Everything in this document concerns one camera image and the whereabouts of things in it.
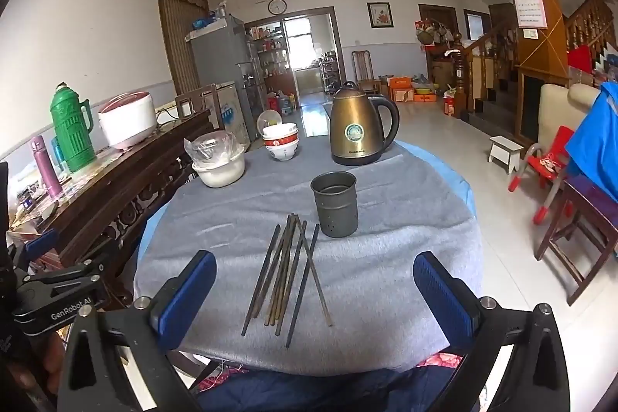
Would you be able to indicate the blue jacket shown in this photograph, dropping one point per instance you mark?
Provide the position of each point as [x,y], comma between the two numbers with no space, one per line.
[596,141]

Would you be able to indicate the red plastic child chair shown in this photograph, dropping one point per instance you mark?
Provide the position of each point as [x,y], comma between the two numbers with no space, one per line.
[555,151]

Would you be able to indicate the framed flower picture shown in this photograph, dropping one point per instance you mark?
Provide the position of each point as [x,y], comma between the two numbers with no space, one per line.
[380,15]

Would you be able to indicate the grey refrigerator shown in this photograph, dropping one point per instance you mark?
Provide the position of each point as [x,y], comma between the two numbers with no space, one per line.
[219,55]

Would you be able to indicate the grey table cloth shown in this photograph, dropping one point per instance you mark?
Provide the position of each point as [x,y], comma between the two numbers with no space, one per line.
[386,248]

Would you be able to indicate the cream sofa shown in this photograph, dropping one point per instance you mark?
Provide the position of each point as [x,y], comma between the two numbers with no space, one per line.
[555,112]

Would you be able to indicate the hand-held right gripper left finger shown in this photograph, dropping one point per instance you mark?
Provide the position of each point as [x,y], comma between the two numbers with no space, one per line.
[190,291]

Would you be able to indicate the white light switch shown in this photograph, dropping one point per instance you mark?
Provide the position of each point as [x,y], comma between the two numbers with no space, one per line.
[530,33]

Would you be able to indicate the dark wooden stool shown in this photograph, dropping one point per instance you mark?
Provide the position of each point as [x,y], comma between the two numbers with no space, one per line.
[584,204]

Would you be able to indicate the white chest freezer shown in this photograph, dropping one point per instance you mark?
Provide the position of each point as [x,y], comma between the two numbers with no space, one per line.
[229,110]

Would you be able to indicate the wooden stair railing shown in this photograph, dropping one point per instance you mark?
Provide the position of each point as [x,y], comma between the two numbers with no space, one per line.
[462,74]

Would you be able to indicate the dark carved wooden sideboard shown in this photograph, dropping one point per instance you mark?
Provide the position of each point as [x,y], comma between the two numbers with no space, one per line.
[111,195]

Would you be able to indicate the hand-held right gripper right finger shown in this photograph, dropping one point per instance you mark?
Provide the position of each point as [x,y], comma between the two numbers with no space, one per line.
[442,296]

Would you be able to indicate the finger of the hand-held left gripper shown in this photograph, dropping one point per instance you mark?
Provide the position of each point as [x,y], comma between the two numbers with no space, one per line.
[62,279]
[41,244]

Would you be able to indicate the golden electric kettle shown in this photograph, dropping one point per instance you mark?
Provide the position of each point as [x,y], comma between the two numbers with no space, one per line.
[357,127]

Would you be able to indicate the orange cardboard box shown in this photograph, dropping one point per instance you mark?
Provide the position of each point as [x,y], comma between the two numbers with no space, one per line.
[401,89]

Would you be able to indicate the dark wooden chair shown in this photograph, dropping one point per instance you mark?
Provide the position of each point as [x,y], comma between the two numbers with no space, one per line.
[193,100]

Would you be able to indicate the small white stool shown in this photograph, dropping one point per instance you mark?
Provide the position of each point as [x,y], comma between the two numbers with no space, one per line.
[504,149]

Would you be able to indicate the brown wooden chair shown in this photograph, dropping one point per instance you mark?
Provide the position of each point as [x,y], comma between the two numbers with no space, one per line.
[364,69]

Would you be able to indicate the brown door curtain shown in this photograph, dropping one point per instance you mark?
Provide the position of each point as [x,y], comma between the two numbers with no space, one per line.
[181,35]

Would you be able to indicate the grey metal chopstick holder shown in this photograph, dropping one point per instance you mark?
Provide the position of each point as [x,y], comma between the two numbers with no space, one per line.
[335,204]

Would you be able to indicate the white ceramic pot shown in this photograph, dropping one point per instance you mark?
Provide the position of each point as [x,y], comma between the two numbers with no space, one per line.
[219,173]

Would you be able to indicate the person's left hand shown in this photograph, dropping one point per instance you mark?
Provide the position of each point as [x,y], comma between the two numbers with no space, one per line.
[48,361]

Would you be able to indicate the purple water bottle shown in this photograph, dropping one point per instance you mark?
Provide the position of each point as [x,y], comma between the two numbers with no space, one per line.
[46,166]

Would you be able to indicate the white rice cooker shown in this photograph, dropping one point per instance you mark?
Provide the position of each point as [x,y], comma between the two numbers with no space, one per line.
[128,120]

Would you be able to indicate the green thermos flask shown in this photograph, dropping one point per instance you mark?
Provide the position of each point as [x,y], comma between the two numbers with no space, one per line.
[72,127]

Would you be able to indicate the small round heater fan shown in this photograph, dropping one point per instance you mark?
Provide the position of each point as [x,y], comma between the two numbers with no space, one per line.
[269,120]

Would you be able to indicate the light blue table cloth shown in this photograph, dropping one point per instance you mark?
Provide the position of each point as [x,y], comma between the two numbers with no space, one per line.
[454,180]

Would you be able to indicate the pile of dark chopsticks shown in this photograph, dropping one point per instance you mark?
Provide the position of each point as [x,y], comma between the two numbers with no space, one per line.
[285,267]

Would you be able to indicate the round wall clock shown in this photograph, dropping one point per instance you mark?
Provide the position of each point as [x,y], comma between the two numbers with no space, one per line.
[277,6]

